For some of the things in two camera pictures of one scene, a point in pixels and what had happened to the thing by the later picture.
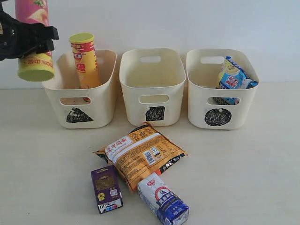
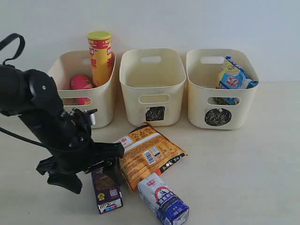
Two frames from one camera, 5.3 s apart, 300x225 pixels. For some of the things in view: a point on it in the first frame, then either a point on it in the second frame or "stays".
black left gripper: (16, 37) → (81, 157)
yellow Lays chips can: (83, 48) → (101, 57)
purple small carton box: (107, 189) stays
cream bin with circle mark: (213, 108) stays
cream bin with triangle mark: (73, 107) stays
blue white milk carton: (156, 195) stays
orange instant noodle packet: (139, 153) stays
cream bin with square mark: (153, 82) stays
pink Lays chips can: (38, 67) → (81, 81)
